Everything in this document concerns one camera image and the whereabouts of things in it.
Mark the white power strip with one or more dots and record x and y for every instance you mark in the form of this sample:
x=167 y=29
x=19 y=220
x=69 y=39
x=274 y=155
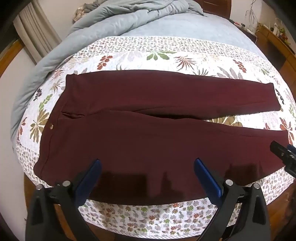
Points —
x=242 y=25

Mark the wooden headboard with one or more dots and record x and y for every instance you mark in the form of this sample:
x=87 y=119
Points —
x=215 y=7

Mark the wooden window frame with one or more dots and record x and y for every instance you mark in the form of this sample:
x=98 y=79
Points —
x=10 y=55

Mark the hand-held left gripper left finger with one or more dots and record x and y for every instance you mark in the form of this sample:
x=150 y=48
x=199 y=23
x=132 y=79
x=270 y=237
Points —
x=90 y=177

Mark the light blue comforter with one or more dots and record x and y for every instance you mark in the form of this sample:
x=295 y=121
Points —
x=111 y=20

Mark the floral quilted bedspread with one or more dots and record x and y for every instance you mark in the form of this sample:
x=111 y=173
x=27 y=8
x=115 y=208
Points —
x=148 y=54

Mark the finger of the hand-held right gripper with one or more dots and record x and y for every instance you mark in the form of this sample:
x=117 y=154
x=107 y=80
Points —
x=281 y=151
x=291 y=148

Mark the maroon pants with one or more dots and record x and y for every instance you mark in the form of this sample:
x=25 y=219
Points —
x=143 y=139

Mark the wooden desk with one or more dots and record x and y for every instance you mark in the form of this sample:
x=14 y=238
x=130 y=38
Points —
x=275 y=46

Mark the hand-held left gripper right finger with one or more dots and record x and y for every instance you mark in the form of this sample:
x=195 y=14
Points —
x=208 y=178

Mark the beige curtain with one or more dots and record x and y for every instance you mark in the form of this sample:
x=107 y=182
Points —
x=37 y=27

